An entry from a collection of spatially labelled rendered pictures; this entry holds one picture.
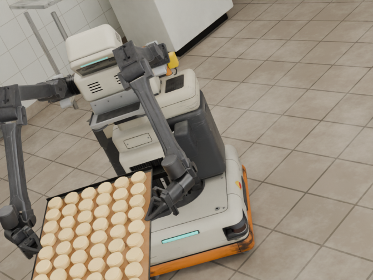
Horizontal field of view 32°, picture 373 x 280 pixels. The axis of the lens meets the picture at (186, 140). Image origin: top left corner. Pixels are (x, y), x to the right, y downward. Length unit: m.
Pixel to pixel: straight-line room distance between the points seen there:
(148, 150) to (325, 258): 0.95
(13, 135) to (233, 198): 1.23
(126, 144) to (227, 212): 0.58
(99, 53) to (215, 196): 0.99
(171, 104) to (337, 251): 1.03
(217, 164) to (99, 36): 0.98
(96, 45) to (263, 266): 1.31
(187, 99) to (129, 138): 0.37
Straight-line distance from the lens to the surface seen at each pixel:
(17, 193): 2.34
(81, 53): 2.66
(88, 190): 2.24
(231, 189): 3.21
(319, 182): 3.51
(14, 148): 2.34
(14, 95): 2.37
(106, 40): 2.63
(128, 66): 2.21
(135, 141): 2.89
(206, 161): 3.24
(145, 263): 1.91
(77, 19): 5.97
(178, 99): 3.06
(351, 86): 4.26
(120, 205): 2.11
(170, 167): 2.04
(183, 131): 2.99
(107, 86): 2.76
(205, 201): 3.20
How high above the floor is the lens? 2.10
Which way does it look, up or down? 29 degrees down
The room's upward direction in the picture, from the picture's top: 24 degrees counter-clockwise
